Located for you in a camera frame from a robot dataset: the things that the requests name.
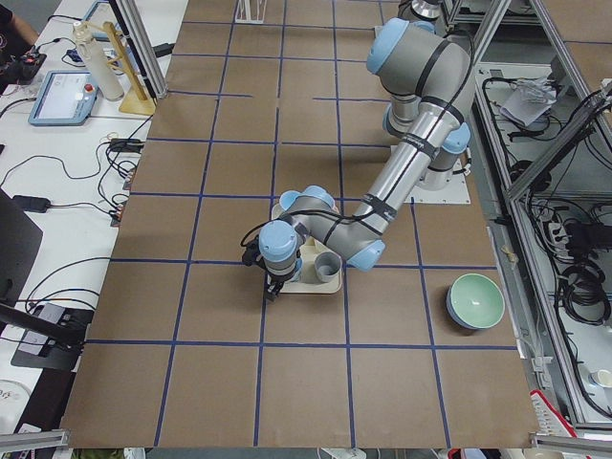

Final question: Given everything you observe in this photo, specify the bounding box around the white cylindrical bottle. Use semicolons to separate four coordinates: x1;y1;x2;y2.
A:
73;21;124;101

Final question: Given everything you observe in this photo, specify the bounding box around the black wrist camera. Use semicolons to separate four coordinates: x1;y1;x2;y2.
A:
242;242;261;267

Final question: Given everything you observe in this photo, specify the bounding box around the white wire cup rack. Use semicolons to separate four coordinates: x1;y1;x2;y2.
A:
234;0;267;24

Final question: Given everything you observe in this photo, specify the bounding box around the blue teach pendant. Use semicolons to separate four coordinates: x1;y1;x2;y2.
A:
28;71;98;126

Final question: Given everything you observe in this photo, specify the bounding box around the aluminium frame post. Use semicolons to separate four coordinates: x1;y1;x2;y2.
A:
109;0;168;99

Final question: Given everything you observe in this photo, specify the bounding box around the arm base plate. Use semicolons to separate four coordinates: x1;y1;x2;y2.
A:
404;159;470;205

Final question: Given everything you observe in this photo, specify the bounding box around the wooden mug tree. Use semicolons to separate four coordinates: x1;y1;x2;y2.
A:
85;21;155;116

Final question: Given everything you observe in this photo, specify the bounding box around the green and blue bowl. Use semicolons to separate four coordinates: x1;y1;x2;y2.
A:
446;273;505;330

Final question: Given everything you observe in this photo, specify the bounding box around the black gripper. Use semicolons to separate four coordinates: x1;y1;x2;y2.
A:
264;260;297;301

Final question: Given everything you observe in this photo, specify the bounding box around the grey cup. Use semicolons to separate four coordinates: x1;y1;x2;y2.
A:
314;251;341;283

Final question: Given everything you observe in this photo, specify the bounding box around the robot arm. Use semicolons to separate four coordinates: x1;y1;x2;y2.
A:
397;0;442;22
241;18;474;300

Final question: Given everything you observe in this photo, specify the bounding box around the light blue cup rear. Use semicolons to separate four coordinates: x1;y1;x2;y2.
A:
278;190;301;211

